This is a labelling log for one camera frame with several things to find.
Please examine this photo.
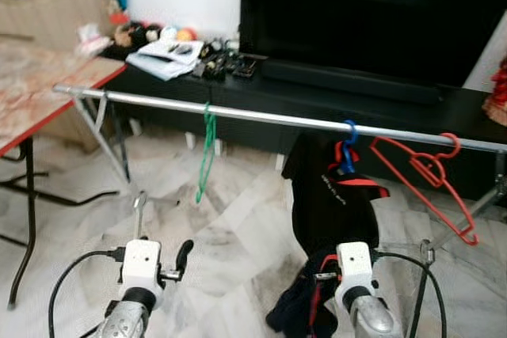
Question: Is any dark navy polo shirt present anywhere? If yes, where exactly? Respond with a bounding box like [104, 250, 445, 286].
[265, 247, 341, 337]

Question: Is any green plastic hanger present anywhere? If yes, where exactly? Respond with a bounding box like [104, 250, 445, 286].
[195, 101, 218, 204]

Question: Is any blue plastic hanger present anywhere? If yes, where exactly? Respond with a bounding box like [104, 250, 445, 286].
[339, 120, 361, 174]

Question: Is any red plastic hanger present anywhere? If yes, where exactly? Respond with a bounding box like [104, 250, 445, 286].
[369, 132, 480, 246]

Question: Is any black shirt red collar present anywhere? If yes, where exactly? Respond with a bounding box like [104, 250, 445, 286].
[281, 132, 391, 264]

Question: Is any black low television cabinet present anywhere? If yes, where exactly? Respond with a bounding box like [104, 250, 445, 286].
[103, 41, 507, 200]

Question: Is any silver metal clothes rack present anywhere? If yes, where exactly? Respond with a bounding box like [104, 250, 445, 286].
[53, 83, 507, 338]

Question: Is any black soundbar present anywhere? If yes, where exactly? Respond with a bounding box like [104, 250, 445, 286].
[261, 59, 444, 105]

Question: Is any black tape dispenser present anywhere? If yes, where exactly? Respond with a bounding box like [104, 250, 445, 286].
[194, 61, 227, 80]

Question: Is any white paper stack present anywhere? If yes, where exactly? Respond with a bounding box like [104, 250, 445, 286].
[127, 37, 205, 80]

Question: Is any marble top table red edge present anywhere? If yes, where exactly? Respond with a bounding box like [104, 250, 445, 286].
[0, 35, 128, 311]

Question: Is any black plush toy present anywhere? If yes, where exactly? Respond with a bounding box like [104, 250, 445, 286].
[127, 21, 163, 44]

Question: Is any red laughing buddha statue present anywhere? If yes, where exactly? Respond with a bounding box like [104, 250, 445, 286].
[485, 57, 507, 127]

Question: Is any pink tissue box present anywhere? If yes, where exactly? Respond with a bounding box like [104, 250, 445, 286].
[75, 24, 112, 55]

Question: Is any black flat television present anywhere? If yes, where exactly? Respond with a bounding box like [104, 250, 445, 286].
[239, 0, 507, 89]

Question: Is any light wooden cabinet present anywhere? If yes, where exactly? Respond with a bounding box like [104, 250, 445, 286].
[0, 0, 120, 54]

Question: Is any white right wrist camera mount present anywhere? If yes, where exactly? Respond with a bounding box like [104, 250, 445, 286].
[335, 241, 375, 295]

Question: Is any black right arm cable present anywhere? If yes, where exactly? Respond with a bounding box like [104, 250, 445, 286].
[372, 249, 448, 338]

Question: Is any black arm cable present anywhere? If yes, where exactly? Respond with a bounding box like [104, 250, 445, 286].
[372, 249, 448, 338]
[48, 248, 128, 338]

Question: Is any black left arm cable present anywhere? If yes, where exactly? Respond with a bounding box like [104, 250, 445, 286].
[48, 248, 128, 338]

